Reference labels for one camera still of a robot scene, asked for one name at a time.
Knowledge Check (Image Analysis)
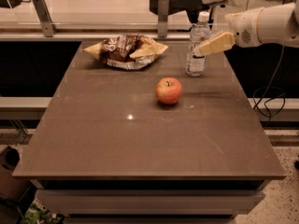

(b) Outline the metal glass bracket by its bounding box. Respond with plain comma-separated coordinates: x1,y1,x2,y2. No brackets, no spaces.
32,0,56,37
158,0,169,37

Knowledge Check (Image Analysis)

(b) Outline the glass partition panel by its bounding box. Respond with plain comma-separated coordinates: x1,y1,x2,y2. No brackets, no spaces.
0,0,299,31

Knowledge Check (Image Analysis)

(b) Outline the left metal glass bracket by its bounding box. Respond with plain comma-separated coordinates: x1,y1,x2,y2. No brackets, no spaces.
32,0,56,37

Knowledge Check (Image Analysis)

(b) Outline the red apple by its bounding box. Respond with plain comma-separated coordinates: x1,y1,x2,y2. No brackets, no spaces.
155,77,182,105

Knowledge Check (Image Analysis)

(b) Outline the black cable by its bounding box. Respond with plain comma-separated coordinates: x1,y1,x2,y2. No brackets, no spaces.
251,45,287,123

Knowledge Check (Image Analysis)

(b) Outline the black object on far desk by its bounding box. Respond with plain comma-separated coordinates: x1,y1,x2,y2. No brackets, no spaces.
0,0,31,8

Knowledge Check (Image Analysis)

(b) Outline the green patterned bag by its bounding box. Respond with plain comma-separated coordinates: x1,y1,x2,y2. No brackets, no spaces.
20,200,64,224

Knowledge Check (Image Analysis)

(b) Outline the clear plastic water bottle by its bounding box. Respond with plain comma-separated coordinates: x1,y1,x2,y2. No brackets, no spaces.
185,11,211,77

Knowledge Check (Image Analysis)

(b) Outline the brown cardboard box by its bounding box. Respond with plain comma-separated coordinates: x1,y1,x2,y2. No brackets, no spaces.
0,147,36,224

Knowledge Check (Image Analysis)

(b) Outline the brown crumpled chip bag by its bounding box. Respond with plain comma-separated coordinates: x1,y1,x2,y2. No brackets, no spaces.
85,35,168,70

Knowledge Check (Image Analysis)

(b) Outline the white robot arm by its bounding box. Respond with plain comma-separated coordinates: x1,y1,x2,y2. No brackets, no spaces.
193,0,299,55

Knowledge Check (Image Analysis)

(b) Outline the middle metal glass bracket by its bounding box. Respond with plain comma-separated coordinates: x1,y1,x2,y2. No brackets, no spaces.
158,0,169,37

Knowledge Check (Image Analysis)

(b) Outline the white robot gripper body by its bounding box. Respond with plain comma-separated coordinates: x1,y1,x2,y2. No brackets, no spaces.
225,7,263,48

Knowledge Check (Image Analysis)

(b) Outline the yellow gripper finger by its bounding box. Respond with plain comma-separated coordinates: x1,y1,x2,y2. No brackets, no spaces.
194,32,235,56

